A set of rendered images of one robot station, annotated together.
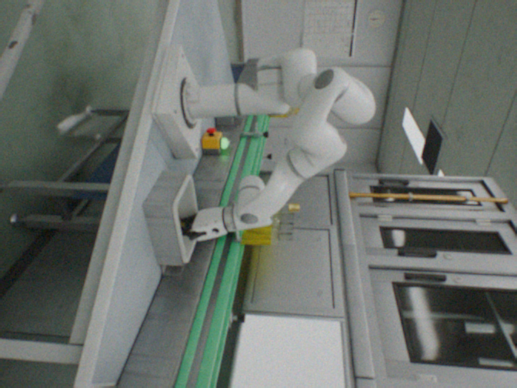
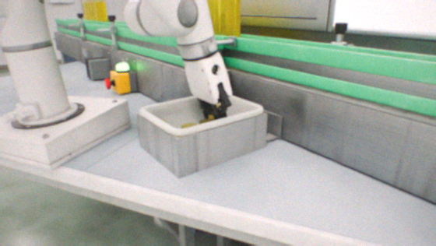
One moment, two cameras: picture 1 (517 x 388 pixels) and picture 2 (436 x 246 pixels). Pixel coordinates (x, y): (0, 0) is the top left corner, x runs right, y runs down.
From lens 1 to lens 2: 49 cm
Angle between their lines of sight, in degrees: 15
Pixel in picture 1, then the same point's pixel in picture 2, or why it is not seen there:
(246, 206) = (165, 16)
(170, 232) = (218, 135)
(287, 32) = (51, 17)
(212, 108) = (43, 82)
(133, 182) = (143, 194)
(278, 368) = not seen: outside the picture
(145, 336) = (367, 164)
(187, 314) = (337, 105)
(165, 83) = (12, 151)
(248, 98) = (14, 29)
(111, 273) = (278, 228)
